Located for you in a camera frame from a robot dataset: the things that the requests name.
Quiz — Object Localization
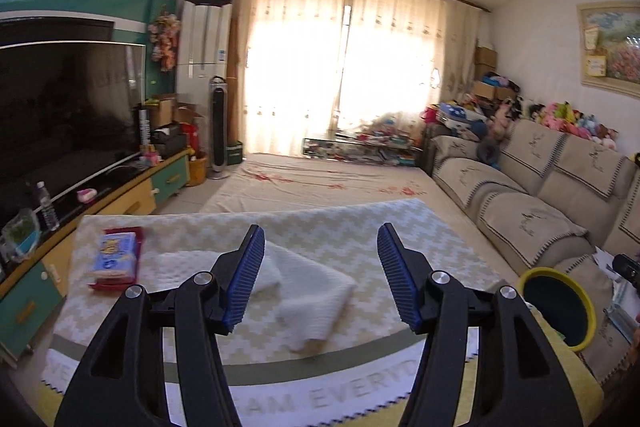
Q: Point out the clear water bottle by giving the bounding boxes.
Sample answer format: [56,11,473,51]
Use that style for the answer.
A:
[31,181,61,232]

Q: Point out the green yellow television cabinet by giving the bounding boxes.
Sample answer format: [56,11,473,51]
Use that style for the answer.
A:
[0,147,193,358]

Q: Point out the blue wet wipes packet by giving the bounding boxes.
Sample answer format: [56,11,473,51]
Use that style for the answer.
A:
[89,231,138,284]

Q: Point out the yellow round waste bin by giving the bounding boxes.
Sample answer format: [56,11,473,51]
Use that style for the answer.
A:
[516,268,597,354]

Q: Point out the table with patterned tablecloth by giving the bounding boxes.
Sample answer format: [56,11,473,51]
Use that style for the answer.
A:
[40,198,606,427]

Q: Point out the floral sheet mattress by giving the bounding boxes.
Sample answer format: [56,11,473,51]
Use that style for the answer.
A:
[200,152,506,268]

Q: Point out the clear plastic document folder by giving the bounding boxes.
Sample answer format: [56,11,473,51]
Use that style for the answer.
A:
[605,279,640,348]

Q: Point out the white standing air conditioner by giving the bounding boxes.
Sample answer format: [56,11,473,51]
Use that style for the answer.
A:
[175,0,235,112]

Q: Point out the white folded towel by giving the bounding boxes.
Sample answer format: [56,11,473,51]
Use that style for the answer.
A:
[150,239,358,353]

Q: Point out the open cardboard boxes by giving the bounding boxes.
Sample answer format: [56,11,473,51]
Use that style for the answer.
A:
[150,93,201,128]

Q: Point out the cluttered glass coffee table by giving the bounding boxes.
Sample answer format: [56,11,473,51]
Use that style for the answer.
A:
[302,127,426,168]

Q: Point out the black flat television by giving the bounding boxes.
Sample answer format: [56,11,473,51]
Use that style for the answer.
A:
[0,42,148,228]

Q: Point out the white loose papers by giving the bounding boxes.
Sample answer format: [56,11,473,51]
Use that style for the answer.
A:
[592,247,621,278]

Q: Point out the clear glass bowl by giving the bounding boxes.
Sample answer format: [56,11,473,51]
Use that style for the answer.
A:
[0,209,41,263]

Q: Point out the artificial flower bunch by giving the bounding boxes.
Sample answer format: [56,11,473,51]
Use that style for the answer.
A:
[147,7,181,72]

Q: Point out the framed flower wall picture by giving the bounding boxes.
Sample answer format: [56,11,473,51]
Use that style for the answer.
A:
[576,2,640,98]

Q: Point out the red flat box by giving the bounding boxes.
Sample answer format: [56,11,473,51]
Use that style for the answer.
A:
[87,227,147,290]

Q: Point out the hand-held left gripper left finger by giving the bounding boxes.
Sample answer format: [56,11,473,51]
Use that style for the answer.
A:
[52,223,266,427]

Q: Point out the beige sofa with covers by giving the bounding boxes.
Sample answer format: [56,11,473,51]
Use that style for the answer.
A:
[422,119,640,388]

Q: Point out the yellow wicker basket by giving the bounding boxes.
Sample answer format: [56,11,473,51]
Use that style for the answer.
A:
[187,152,208,186]

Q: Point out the black tower fan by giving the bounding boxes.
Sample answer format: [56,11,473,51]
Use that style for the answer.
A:
[207,76,232,180]

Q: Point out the stack of cardboard boxes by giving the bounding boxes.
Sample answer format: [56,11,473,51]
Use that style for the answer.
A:
[472,47,518,102]

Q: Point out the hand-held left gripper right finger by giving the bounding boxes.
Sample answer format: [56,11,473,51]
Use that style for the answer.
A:
[376,222,586,427]

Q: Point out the sheer cream curtains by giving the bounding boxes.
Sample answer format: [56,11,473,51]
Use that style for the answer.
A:
[232,0,481,158]

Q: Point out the pile of plush toys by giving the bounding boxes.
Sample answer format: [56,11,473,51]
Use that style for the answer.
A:
[515,97,621,152]

